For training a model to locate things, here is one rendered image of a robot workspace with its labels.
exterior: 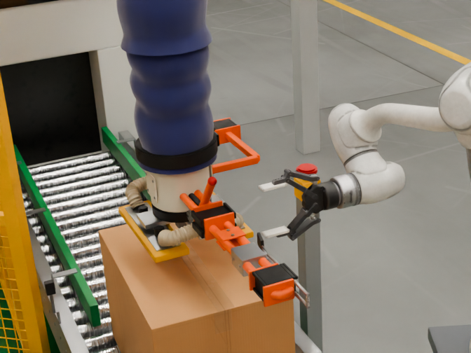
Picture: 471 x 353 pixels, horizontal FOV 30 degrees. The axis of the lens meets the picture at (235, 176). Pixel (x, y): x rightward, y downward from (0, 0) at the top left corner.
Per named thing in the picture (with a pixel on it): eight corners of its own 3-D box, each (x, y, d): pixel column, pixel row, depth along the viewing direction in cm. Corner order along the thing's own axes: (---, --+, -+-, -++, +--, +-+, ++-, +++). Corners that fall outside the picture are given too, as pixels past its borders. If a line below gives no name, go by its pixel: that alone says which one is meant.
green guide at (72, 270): (-4, 164, 430) (-7, 147, 426) (18, 160, 433) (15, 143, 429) (71, 333, 294) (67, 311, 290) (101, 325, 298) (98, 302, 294)
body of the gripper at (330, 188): (340, 184, 232) (309, 192, 229) (340, 213, 236) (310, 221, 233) (326, 174, 239) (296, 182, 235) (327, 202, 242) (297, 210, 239)
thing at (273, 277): (249, 289, 200) (247, 270, 198) (277, 281, 202) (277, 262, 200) (264, 307, 193) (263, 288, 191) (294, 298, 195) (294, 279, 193)
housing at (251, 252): (230, 264, 211) (228, 248, 209) (256, 257, 213) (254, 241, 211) (242, 277, 205) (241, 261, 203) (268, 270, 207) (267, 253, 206)
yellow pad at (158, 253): (118, 212, 262) (115, 197, 260) (150, 204, 265) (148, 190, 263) (155, 263, 233) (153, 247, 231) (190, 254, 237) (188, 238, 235)
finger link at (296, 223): (309, 197, 237) (312, 199, 237) (282, 229, 237) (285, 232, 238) (316, 202, 233) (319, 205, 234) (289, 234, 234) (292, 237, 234)
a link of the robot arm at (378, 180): (353, 213, 242) (335, 171, 246) (401, 200, 247) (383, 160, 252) (366, 197, 232) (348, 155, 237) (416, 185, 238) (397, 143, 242)
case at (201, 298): (113, 335, 293) (97, 230, 276) (225, 305, 305) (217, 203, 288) (165, 450, 242) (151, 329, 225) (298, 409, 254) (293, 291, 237)
